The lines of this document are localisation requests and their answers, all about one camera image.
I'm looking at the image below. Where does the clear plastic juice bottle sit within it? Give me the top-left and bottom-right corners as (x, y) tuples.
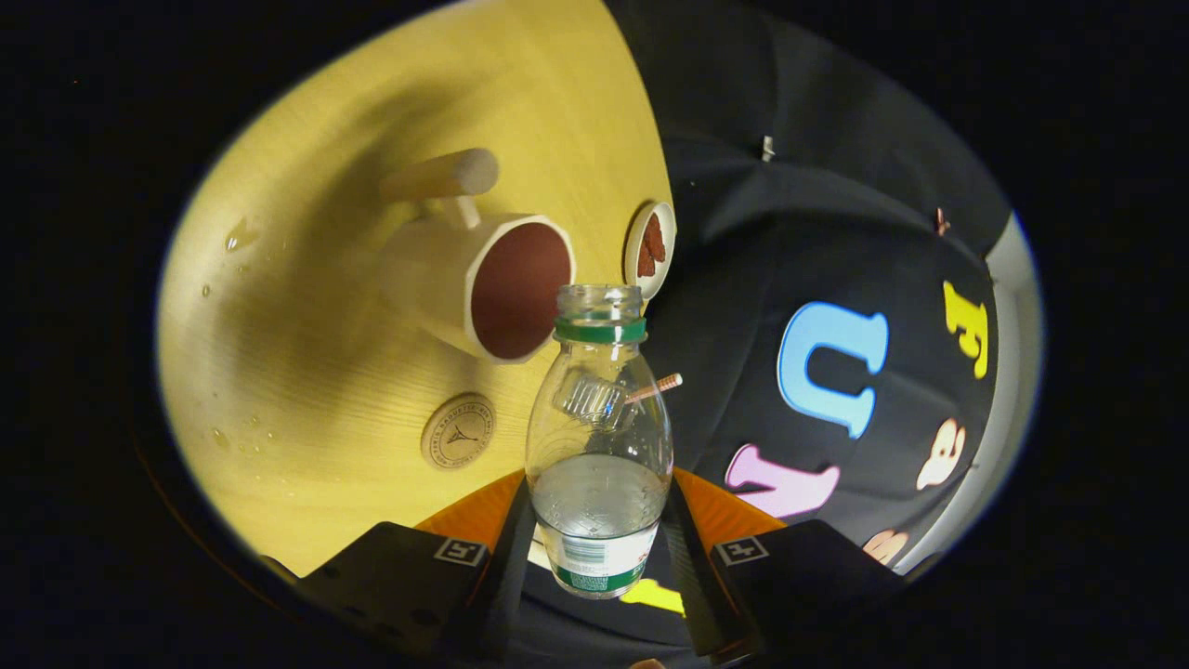
(525, 283), (675, 600)

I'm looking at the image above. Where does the beige cup with wooden handle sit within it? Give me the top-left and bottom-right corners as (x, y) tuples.
(376, 147), (577, 365)

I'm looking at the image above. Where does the metal wire holder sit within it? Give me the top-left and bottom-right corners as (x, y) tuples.
(555, 372), (628, 430)

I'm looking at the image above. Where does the black backdrop cloth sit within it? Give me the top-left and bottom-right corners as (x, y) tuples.
(520, 0), (1013, 656)

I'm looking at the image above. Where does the white round plate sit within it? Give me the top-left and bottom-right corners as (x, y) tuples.
(623, 200), (678, 301)

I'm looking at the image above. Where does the wooden table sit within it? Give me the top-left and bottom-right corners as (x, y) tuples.
(156, 0), (677, 577)

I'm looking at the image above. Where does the striped paper straw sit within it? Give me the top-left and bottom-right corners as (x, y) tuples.
(627, 373), (684, 403)

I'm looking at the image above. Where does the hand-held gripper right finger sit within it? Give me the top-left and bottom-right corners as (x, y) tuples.
(662, 467), (907, 665)

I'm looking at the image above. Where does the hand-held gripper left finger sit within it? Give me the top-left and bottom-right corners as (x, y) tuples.
(297, 469), (540, 665)

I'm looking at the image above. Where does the round cork coaster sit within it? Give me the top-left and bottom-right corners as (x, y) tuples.
(420, 392), (497, 470)

